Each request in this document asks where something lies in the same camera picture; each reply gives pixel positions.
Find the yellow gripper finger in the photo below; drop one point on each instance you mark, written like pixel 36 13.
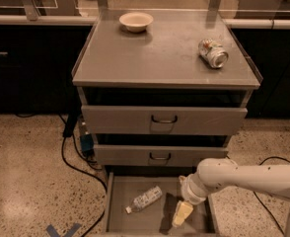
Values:
pixel 183 211

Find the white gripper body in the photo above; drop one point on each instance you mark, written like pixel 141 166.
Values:
pixel 187 190

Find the clear plastic water bottle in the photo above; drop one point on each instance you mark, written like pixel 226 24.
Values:
pixel 144 200

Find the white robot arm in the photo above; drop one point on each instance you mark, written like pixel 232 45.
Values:
pixel 214 174

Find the grey bottom drawer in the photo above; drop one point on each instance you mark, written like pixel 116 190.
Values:
pixel 156 219

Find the grey drawer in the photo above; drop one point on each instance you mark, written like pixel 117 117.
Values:
pixel 170 156
pixel 156 219
pixel 163 120

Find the grey middle drawer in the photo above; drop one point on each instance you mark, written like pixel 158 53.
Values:
pixel 170 156

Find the grey drawer cabinet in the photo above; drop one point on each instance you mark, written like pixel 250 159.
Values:
pixel 161 67

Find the grey top drawer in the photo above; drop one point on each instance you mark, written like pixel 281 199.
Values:
pixel 163 120

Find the dark background counter cabinet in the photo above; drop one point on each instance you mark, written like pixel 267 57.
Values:
pixel 35 68

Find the blue power adapter box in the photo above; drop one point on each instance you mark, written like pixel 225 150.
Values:
pixel 86 140

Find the crushed aluminium drink can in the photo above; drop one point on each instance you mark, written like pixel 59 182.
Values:
pixel 213 53

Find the beige ceramic bowl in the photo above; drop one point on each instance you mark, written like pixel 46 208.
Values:
pixel 136 22

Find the white horizontal rail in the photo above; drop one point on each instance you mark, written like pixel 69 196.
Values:
pixel 86 21

